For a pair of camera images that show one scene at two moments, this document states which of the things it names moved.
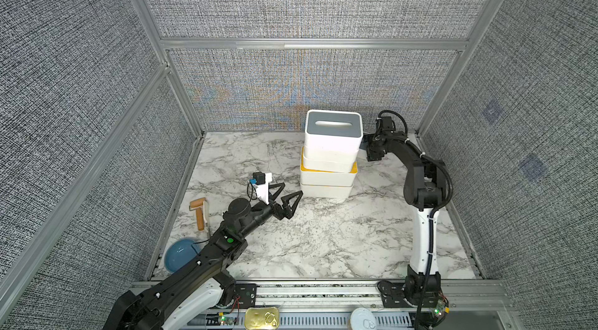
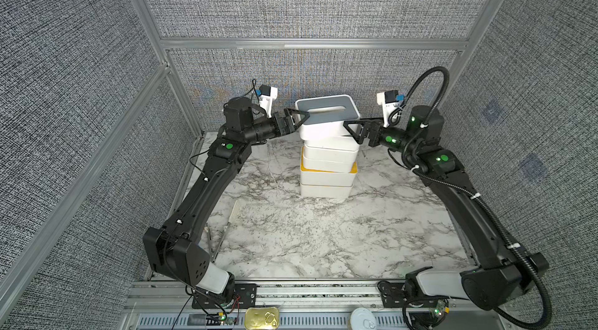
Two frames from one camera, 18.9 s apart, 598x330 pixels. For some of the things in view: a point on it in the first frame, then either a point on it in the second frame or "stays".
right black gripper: [371, 155] -> [373, 129]
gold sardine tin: [262, 318] stays
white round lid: [363, 318] stays
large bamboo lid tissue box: [326, 191] stays
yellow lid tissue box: [316, 177] stays
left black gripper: [284, 212] -> [286, 122]
